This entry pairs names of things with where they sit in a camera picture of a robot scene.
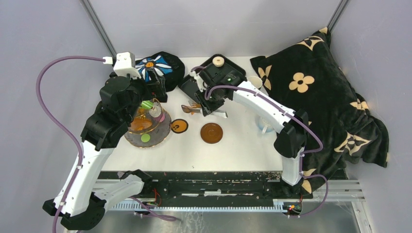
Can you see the pink frosted cupcake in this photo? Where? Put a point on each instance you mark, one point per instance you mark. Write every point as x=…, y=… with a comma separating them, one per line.
x=162, y=117

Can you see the orange black round coaster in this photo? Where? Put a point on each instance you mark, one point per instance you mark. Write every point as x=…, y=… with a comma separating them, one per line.
x=179, y=126

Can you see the white ring donut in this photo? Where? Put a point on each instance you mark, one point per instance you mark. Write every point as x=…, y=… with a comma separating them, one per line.
x=218, y=61

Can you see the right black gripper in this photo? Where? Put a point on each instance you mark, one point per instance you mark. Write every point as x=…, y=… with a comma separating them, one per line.
x=210, y=107

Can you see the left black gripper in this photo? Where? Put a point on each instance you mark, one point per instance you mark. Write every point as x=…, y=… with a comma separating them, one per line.
x=156, y=85

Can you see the orange fish cookie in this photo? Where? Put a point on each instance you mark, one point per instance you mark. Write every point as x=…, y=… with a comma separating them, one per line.
x=195, y=110

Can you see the black flower-print cloth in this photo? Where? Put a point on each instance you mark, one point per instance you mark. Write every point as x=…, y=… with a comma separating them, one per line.
x=165, y=64

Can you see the white mug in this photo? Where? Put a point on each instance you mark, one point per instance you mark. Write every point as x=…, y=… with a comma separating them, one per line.
x=264, y=126

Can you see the black floral blanket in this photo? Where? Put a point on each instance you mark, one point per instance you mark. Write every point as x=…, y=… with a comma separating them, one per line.
x=306, y=77

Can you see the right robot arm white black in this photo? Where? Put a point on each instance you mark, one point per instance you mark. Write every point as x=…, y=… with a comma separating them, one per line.
x=291, y=129

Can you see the metal tongs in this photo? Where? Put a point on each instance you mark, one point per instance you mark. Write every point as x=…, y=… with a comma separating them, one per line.
x=217, y=113

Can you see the green cake slice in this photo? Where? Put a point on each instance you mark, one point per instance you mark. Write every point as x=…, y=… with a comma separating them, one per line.
x=147, y=105

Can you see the black paper cup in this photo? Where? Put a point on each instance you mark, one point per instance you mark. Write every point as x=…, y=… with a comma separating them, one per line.
x=256, y=82

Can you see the green macaron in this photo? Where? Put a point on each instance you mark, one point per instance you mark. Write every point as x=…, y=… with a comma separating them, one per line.
x=145, y=138

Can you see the brown round coaster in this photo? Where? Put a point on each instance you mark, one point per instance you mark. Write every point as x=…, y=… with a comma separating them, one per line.
x=211, y=133

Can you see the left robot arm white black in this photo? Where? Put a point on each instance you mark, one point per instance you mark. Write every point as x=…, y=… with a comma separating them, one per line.
x=79, y=207

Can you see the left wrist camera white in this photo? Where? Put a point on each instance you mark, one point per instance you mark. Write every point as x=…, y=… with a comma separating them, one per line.
x=123, y=65

